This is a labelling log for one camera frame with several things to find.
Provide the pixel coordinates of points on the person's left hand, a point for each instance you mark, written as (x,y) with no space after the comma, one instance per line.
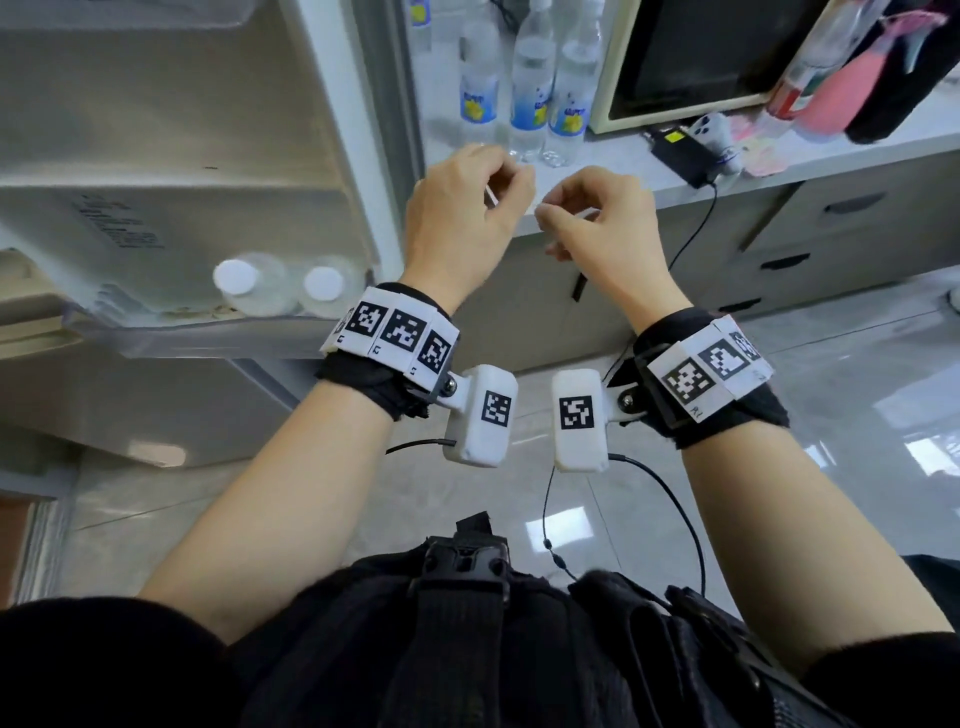
(450,225)

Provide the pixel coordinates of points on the person's right hand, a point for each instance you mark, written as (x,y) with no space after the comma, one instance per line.
(615,240)

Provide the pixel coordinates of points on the clear water bottle blue label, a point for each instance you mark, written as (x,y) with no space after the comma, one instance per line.
(571,97)
(324,283)
(531,82)
(480,75)
(274,289)

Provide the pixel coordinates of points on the clear fridge door shelf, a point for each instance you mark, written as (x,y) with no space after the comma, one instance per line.
(187,337)

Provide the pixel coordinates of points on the grey fridge door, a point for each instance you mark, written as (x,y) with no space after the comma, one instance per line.
(187,112)

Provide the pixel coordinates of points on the person's left forearm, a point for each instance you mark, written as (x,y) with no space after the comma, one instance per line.
(285,510)

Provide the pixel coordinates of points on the person's right forearm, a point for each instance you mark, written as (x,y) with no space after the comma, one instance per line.
(787,540)

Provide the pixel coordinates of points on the clear egg pocket tray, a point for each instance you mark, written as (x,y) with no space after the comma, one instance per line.
(112,13)

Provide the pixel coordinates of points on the person's black shirt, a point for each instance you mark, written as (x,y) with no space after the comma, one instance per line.
(90,667)

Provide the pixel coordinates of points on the black charger box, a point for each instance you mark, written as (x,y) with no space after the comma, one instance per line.
(682,157)

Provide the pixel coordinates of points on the left wristband with marker tags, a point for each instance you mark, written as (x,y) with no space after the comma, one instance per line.
(397,330)

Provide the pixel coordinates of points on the wristband with marker tags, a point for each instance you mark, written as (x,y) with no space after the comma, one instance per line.
(705,367)
(397,330)

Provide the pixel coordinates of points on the white smartphone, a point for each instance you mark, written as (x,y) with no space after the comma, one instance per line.
(716,139)

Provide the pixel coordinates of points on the right wristband with marker tags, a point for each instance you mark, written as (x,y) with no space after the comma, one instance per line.
(705,367)

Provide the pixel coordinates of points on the pink patterned pad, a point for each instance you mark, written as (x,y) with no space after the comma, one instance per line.
(761,150)

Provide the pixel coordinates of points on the grey cabinet with speckled counter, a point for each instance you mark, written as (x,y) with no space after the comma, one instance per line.
(825,247)

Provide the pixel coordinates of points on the cream microwave oven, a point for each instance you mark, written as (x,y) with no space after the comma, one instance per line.
(712,52)

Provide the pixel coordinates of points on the black fabric object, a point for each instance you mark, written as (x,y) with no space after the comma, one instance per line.
(907,82)

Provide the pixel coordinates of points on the black chest harness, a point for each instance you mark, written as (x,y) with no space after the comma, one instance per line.
(450,637)

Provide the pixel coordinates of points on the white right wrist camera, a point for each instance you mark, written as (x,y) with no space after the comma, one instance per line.
(577,450)

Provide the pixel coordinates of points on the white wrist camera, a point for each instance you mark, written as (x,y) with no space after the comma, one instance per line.
(577,450)
(480,442)

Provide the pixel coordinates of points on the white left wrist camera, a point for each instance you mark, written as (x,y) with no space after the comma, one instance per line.
(480,442)

